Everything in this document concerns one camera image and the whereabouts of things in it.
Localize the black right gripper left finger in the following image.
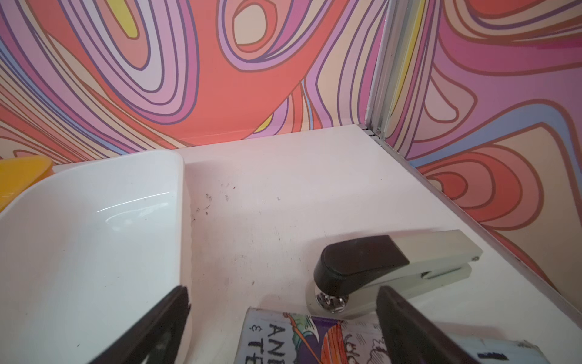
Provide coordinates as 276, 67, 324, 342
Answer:
92, 285, 190, 364

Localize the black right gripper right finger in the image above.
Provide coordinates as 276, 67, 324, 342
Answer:
376, 286, 477, 364

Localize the black and beige stapler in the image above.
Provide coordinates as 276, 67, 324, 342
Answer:
306, 230, 483, 319

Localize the white plastic container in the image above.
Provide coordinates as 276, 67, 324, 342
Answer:
1, 150, 192, 363

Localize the yellow middle plastic container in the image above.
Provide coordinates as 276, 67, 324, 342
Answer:
0, 156, 53, 211

